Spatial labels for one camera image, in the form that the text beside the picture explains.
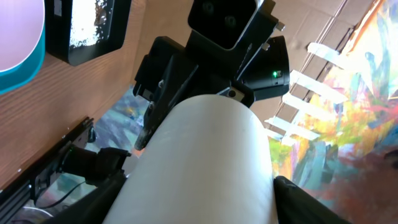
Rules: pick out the large white round plate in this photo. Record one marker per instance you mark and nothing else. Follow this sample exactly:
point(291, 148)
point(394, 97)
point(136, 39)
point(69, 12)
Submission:
point(22, 23)

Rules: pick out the small white cup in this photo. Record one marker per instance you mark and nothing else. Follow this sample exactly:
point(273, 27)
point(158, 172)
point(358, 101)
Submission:
point(208, 162)

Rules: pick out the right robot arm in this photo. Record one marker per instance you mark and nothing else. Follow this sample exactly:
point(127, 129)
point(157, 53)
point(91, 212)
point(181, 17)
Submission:
point(267, 73)

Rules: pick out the spilled rice pile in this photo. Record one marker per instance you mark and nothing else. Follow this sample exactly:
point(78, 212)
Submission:
point(90, 22)

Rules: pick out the black rectangular tray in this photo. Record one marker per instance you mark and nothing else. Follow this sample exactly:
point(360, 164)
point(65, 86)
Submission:
point(58, 14)

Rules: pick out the teal plastic serving tray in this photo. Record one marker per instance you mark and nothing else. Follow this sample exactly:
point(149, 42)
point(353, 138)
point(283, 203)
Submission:
point(26, 71)

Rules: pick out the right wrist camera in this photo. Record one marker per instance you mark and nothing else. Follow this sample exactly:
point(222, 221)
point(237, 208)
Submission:
point(229, 24)

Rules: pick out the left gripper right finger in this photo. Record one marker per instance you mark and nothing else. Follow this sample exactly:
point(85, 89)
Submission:
point(295, 206)

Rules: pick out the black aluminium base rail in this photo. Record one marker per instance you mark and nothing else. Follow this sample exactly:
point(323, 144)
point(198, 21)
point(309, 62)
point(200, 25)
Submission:
point(36, 179)

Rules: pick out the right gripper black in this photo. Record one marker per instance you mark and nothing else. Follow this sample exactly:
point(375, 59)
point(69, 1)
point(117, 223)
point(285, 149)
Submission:
point(171, 73)

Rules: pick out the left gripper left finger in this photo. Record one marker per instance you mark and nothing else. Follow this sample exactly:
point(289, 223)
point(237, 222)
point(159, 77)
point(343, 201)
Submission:
point(94, 207)

